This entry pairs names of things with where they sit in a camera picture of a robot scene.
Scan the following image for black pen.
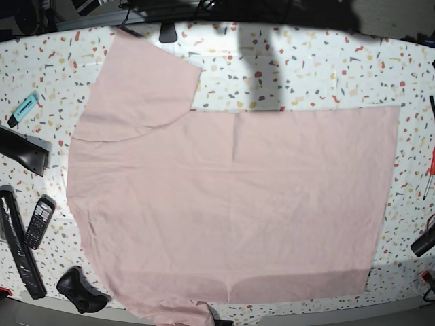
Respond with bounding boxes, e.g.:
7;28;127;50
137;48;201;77
429;95;435;118

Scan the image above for long black wrapped bar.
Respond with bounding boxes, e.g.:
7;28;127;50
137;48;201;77
1;185;47;300

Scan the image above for black game controller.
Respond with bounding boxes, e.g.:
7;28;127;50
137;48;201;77
56;266;111;314

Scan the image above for turquoise highlighter pen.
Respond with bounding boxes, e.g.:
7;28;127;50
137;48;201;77
7;92;39;128

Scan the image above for red object at left edge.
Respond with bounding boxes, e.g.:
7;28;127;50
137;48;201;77
0;287;12;300

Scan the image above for small red black clip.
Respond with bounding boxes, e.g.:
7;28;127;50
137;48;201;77
421;270;432;283

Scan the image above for pink T-shirt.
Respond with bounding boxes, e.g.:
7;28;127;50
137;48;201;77
67;31;399;325

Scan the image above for black handheld device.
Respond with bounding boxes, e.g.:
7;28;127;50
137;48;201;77
1;126;52;177

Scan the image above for red handled screwdriver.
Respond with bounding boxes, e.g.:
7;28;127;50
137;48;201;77
423;149;435;200

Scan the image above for black cordless phone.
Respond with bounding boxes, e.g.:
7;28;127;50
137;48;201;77
24;195;56;250

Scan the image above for black cylinder tool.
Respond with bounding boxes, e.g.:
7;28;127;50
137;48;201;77
411;228;435;257

